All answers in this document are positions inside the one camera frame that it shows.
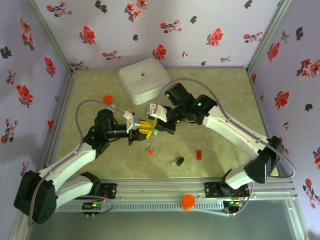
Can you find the green-capped key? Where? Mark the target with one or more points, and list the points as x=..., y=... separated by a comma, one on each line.
x=155, y=133

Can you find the metal disc keyring with rings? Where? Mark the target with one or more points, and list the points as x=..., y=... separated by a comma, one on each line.
x=150, y=143

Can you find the red-capped key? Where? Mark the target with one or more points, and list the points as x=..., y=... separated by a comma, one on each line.
x=150, y=152
x=199, y=155

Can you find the black-capped key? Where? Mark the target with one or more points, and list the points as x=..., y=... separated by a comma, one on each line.
x=179, y=161

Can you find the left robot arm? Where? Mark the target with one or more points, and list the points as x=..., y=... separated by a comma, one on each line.
x=67, y=162

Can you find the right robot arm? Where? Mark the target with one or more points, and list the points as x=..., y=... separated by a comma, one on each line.
x=232, y=132

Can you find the orange-capped white pill bottle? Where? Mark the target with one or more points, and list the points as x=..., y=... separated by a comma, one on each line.
x=108, y=100

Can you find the white zip case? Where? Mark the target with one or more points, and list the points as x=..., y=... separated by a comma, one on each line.
x=143, y=80

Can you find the small circuit board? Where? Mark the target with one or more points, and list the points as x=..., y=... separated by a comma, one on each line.
x=233, y=203
x=93, y=205

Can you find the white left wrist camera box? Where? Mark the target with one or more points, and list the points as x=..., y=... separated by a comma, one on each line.
x=132, y=122

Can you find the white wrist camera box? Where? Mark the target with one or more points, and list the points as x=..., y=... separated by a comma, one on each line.
x=132, y=122
x=151, y=110

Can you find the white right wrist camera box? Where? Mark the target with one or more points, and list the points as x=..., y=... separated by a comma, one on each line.
x=151, y=110

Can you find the grey aluminium side rail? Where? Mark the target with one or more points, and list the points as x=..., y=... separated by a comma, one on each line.
x=65, y=97

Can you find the aluminium table edge rail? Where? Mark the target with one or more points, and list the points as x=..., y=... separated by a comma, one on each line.
x=160, y=187

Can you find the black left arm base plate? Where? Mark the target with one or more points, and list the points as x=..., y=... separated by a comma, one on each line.
x=111, y=191

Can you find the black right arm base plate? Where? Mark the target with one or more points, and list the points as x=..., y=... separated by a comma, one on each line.
x=211, y=190

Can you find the grey aluminium frame post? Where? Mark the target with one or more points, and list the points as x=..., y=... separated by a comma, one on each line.
x=298, y=225
x=51, y=37
x=266, y=37
x=15, y=235

